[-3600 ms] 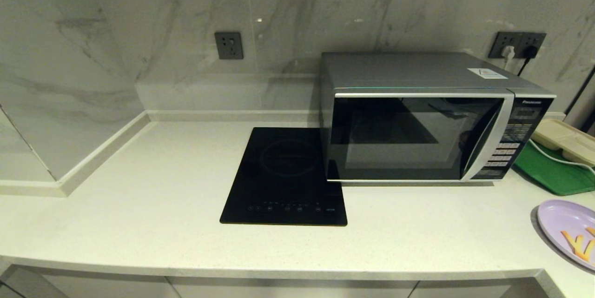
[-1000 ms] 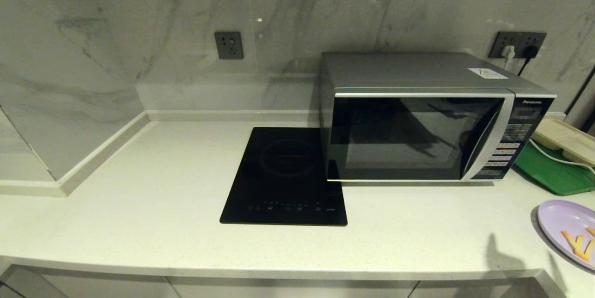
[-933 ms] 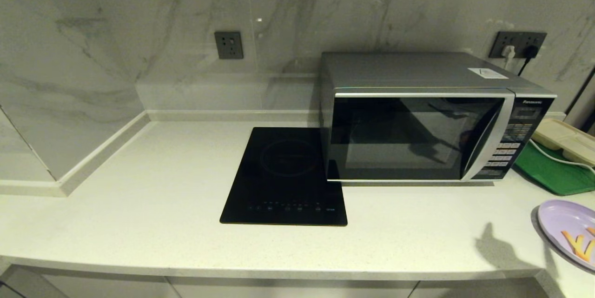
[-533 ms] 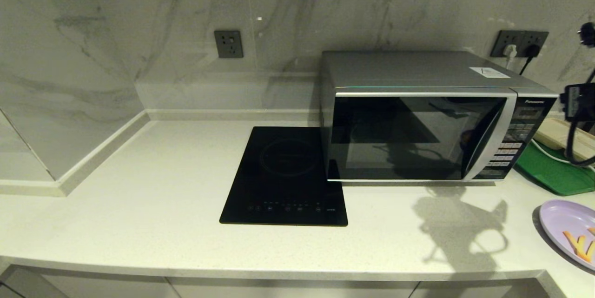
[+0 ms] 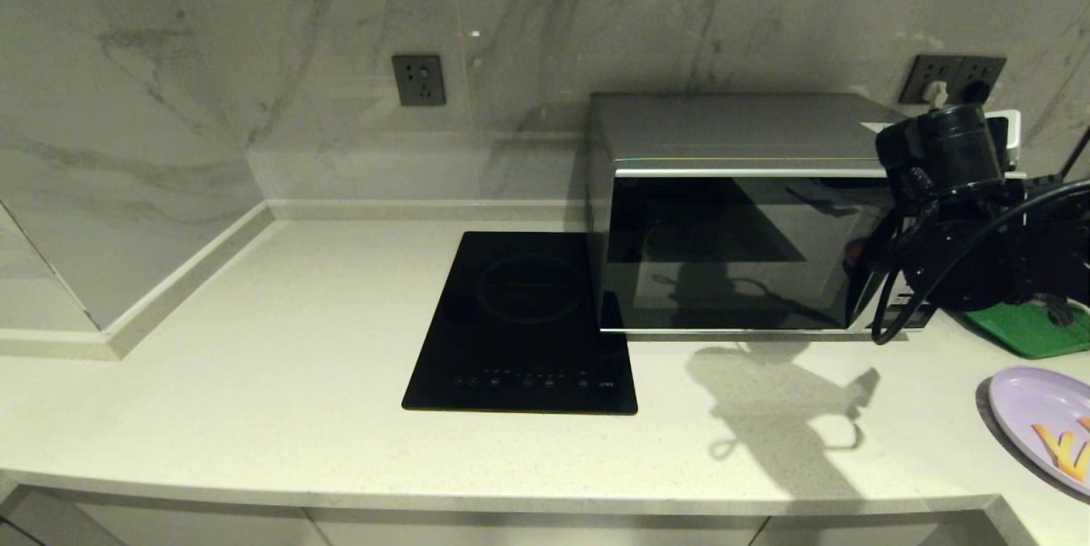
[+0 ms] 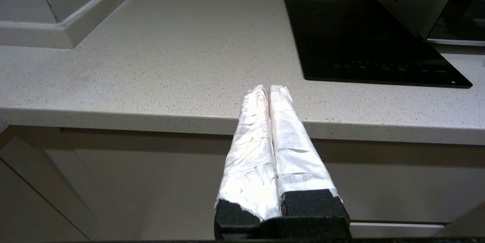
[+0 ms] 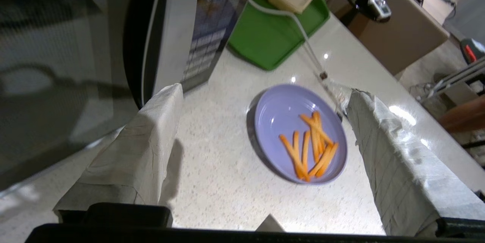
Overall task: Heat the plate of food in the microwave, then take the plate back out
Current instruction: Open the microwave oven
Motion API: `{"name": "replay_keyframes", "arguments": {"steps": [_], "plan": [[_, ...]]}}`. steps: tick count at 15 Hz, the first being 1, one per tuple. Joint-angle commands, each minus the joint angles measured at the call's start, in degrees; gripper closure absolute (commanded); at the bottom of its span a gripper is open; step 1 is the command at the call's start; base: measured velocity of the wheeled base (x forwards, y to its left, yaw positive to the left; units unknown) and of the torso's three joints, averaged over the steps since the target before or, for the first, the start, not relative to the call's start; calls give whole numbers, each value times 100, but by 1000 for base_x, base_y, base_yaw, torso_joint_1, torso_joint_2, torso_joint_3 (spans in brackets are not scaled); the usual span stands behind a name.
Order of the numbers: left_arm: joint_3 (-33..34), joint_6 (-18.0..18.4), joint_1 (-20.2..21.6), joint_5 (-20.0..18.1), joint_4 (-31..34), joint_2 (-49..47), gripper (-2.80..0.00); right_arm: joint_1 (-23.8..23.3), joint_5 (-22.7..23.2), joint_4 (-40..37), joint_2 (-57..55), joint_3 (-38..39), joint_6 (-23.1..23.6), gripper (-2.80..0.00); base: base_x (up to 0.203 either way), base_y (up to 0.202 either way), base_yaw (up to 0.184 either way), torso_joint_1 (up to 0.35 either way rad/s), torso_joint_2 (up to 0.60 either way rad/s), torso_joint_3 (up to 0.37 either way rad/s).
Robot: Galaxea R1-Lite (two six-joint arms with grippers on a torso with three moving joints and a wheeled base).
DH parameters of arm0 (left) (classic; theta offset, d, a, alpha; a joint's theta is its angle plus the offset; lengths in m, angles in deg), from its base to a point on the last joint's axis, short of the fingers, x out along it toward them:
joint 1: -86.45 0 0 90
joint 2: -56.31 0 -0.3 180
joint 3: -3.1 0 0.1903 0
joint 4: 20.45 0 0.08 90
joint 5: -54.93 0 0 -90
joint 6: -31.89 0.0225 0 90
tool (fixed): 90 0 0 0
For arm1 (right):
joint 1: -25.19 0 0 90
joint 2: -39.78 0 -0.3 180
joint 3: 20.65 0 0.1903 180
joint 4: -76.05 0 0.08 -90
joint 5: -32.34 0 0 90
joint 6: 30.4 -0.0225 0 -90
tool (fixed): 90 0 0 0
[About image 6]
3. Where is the white cabinet corner panel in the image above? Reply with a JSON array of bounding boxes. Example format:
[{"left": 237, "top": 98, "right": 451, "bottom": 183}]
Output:
[{"left": 0, "top": 125, "right": 101, "bottom": 243}]

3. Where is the silver microwave oven body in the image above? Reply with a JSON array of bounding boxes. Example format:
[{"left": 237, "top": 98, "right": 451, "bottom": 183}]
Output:
[{"left": 367, "top": 0, "right": 467, "bottom": 41}]

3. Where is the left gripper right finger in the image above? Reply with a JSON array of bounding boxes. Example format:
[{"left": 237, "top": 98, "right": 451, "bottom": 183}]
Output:
[{"left": 268, "top": 85, "right": 351, "bottom": 236}]

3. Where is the microwave door with glass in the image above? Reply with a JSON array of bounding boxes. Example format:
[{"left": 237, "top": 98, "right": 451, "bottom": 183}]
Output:
[{"left": 421, "top": 0, "right": 485, "bottom": 47}]

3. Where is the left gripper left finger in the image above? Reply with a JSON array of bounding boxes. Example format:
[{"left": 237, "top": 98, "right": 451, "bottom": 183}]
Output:
[{"left": 214, "top": 85, "right": 282, "bottom": 238}]

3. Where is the black induction cooktop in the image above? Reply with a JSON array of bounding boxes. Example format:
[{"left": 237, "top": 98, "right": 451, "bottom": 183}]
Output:
[{"left": 284, "top": 0, "right": 473, "bottom": 89}]

